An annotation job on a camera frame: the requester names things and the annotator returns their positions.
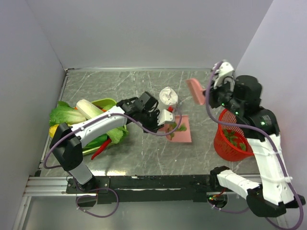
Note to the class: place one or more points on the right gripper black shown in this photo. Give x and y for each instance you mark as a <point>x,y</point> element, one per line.
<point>213,92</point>

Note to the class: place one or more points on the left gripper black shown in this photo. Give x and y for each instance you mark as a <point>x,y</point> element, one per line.
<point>154,128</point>

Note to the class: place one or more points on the pink hand brush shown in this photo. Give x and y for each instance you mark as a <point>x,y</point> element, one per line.
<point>196,90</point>

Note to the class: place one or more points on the pink dustpan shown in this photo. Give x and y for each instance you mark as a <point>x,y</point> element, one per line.
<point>182,133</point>

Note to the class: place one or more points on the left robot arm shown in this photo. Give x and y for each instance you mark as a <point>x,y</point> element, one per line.
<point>68,141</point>

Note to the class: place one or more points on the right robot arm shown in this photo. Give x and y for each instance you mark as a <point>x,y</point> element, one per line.
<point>241,97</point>

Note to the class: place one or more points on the white paper roll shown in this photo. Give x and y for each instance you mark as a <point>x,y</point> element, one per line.
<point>167,97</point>

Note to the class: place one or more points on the green paper scrap by dustpan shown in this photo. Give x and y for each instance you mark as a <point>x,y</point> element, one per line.
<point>173,125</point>

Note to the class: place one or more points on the green vegetable tray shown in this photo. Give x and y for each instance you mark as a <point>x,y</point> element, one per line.
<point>116,135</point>

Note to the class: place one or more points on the green paper scrap back right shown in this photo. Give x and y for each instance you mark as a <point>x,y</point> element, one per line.
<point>182,128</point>

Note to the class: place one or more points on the red mesh basket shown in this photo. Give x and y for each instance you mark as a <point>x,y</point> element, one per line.
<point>231,144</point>

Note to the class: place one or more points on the red chili pepper toy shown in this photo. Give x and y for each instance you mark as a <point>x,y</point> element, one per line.
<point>101,148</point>

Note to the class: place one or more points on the napa cabbage toy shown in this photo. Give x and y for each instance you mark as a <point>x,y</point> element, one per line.
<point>87,109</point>

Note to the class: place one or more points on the green lettuce leaf toy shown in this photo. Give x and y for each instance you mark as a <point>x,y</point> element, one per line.
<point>63,113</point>

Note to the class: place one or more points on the yellow corn husk toy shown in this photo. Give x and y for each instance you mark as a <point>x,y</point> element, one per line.
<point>52,130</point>

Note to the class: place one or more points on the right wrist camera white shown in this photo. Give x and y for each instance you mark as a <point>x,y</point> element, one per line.
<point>221,70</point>

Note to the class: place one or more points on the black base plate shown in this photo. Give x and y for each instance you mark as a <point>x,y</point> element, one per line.
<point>104,196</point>

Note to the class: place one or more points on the aluminium rail frame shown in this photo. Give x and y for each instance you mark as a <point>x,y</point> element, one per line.
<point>48,184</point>

